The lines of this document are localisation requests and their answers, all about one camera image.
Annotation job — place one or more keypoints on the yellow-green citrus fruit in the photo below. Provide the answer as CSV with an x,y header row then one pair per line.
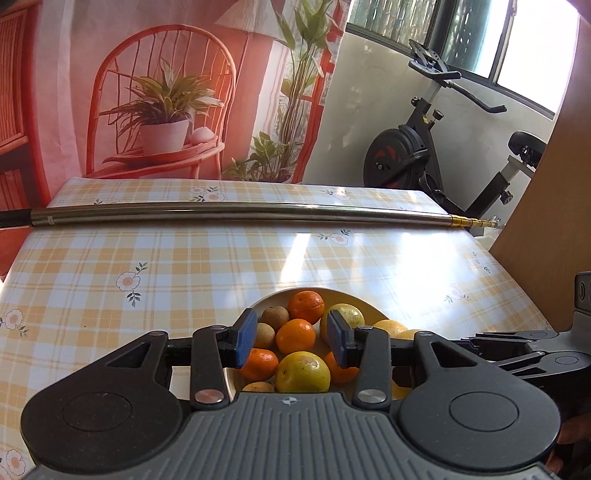
x,y
302,371

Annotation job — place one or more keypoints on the window with dark frame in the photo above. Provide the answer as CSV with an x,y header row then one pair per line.
x,y
521,55

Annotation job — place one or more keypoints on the telescopic metal pole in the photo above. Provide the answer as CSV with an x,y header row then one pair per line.
x,y
231,213

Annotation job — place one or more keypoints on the small brown round fruit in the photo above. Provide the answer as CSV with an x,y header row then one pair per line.
x,y
264,336
275,317

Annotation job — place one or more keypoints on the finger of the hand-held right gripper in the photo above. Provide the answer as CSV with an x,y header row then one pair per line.
x,y
540,362
517,338

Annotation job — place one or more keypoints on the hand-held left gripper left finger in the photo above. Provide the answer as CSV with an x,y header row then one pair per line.
x,y
244,337

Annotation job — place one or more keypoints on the black exercise bike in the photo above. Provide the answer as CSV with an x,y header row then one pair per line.
x,y
392,157

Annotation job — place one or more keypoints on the person's right hand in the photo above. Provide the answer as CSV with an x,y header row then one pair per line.
x,y
577,429

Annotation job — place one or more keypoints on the small orange mandarin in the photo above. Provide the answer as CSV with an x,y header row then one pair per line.
x,y
328,367

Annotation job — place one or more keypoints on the brown cardboard panel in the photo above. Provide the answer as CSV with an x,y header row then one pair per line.
x,y
545,230

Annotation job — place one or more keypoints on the large yellow citrus fruit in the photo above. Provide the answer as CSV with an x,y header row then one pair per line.
x,y
353,314

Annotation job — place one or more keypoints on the white bowl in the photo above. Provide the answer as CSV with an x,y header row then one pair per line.
x,y
277,299

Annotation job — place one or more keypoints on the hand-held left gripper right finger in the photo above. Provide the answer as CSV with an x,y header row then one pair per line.
x,y
342,339

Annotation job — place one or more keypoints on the printed backdrop cloth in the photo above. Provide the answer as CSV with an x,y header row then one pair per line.
x,y
55,92

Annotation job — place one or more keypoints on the tan round fruit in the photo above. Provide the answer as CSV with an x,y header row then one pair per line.
x,y
258,387

